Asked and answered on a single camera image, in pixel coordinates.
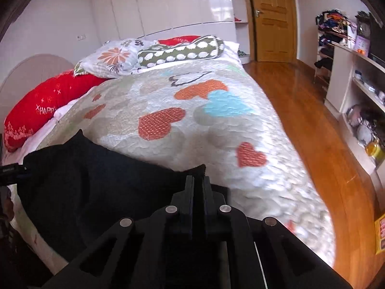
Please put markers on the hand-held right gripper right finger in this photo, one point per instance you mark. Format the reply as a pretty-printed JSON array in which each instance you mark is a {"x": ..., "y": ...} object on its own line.
[{"x": 207, "y": 195}]

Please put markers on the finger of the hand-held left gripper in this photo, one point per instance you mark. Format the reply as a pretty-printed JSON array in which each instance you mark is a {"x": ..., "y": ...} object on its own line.
[{"x": 12, "y": 171}]

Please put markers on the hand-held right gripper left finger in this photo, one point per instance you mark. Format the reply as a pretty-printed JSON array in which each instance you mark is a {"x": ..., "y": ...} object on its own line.
[{"x": 189, "y": 195}]

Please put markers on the black pants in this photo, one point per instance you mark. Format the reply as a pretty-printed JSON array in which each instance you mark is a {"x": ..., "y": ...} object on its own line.
[{"x": 90, "y": 186}]

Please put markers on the heart print quilt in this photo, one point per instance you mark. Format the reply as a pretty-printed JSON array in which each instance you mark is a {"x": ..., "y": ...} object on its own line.
[{"x": 210, "y": 126}]

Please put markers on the red folded duvet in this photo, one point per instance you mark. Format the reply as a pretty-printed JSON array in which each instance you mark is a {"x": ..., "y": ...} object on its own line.
[{"x": 45, "y": 102}]

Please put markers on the beige bed headboard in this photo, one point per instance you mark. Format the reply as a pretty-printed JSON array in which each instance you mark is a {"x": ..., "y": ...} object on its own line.
[{"x": 24, "y": 72}]

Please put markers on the green dotted bolster pillow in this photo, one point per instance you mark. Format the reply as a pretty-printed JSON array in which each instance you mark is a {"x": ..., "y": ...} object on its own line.
[{"x": 180, "y": 54}]

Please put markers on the white floral pillow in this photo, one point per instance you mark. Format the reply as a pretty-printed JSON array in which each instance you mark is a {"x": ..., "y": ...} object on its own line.
[{"x": 114, "y": 57}]

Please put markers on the white plastic bag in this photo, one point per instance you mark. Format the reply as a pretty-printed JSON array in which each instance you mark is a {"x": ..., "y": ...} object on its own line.
[{"x": 364, "y": 135}]

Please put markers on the yellow bottle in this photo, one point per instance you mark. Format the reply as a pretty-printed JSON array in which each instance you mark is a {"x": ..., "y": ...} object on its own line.
[{"x": 374, "y": 150}]

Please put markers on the yellow and red box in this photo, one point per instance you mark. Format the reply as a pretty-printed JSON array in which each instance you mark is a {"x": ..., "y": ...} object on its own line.
[{"x": 381, "y": 234}]

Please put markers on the white desk shelf unit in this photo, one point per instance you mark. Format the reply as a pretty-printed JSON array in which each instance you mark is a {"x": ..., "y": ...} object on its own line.
[{"x": 340, "y": 75}]

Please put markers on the wooden door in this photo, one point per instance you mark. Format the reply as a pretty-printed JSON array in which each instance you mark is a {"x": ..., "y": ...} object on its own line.
[{"x": 273, "y": 21}]

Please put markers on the glossy white wardrobe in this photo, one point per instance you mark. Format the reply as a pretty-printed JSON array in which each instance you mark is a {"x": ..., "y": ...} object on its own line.
[{"x": 168, "y": 3}]

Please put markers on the rack with clothes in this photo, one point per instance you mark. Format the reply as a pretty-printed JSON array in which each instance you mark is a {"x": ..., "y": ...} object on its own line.
[{"x": 331, "y": 30}]

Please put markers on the purple picture card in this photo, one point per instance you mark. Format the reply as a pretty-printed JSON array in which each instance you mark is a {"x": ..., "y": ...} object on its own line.
[{"x": 361, "y": 45}]

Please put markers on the dark mantel clock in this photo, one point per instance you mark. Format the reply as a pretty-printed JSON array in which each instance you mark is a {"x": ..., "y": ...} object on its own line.
[{"x": 364, "y": 28}]

